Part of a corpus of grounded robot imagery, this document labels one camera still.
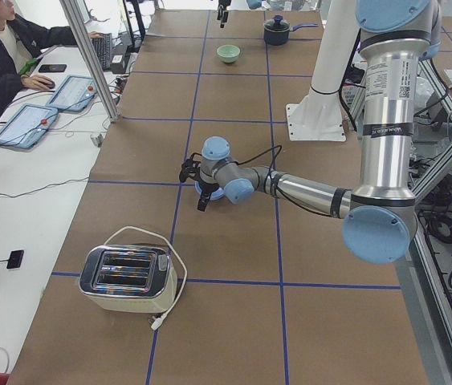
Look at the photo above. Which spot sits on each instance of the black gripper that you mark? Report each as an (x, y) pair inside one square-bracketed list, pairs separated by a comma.
[(222, 9), (206, 189)]

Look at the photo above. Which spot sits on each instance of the blue bowl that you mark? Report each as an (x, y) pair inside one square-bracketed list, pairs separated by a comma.
[(218, 194)]

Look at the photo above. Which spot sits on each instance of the green bowl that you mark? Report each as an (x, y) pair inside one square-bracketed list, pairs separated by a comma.
[(228, 53)]

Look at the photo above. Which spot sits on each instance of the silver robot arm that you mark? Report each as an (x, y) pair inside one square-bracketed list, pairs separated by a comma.
[(252, 5), (378, 214)]

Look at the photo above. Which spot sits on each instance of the dark blue saucepan with lid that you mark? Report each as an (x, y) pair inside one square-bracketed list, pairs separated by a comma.
[(277, 29)]

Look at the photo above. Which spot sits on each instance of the black keyboard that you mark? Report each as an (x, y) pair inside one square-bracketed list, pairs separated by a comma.
[(103, 48)]

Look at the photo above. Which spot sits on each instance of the cream toaster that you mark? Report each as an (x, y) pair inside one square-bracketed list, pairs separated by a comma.
[(129, 278)]

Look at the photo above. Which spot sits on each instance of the blue teach pendant far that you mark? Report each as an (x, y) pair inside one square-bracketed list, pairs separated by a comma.
[(73, 94)]

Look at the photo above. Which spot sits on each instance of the blue teach pendant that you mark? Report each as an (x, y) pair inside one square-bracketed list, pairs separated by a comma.
[(73, 94), (27, 126)]

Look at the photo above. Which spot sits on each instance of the black smartphone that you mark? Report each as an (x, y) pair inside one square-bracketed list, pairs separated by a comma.
[(52, 68)]

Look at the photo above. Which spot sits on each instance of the blue teach pendant near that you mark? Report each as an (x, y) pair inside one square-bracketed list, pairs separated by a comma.
[(27, 126)]

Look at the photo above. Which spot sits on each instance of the small black square device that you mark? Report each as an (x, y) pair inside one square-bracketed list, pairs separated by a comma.
[(15, 259)]

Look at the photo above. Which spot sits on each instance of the seated person in black jacket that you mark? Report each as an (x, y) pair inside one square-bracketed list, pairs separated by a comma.
[(20, 42)]

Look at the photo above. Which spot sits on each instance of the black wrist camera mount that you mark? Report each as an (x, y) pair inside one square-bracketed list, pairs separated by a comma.
[(190, 168)]

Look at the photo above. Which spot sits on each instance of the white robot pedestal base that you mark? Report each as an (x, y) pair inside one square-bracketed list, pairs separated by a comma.
[(318, 116)]

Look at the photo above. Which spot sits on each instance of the aluminium frame post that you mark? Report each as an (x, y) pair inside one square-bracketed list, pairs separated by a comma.
[(75, 21)]

